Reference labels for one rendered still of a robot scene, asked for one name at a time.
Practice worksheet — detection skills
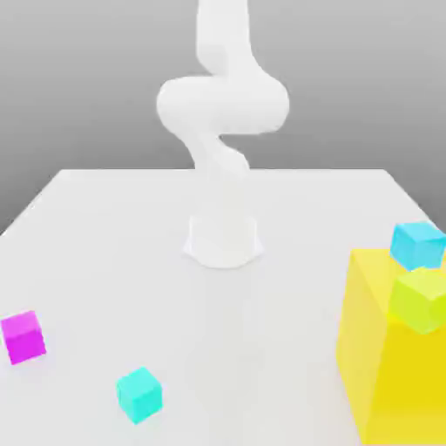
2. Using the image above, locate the small sky blue cube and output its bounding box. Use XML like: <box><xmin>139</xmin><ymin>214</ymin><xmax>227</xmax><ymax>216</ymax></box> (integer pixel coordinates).
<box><xmin>389</xmin><ymin>221</ymin><xmax>446</xmax><ymax>273</ymax></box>

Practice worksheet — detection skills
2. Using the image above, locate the small turquoise cube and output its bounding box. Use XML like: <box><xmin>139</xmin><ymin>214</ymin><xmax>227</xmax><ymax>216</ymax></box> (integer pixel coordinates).
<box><xmin>115</xmin><ymin>366</ymin><xmax>164</xmax><ymax>426</ymax></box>

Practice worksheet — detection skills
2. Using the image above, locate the large yellow box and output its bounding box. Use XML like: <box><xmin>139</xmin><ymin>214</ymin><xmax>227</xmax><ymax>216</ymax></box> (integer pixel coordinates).
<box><xmin>335</xmin><ymin>247</ymin><xmax>446</xmax><ymax>446</ymax></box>

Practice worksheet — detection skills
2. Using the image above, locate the small magenta cube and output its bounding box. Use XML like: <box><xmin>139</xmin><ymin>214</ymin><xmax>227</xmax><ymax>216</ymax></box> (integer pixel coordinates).
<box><xmin>0</xmin><ymin>309</ymin><xmax>48</xmax><ymax>366</ymax></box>

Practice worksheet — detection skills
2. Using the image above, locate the small lime green cube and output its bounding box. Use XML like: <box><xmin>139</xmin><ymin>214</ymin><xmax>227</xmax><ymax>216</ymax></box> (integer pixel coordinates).
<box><xmin>388</xmin><ymin>267</ymin><xmax>446</xmax><ymax>335</ymax></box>

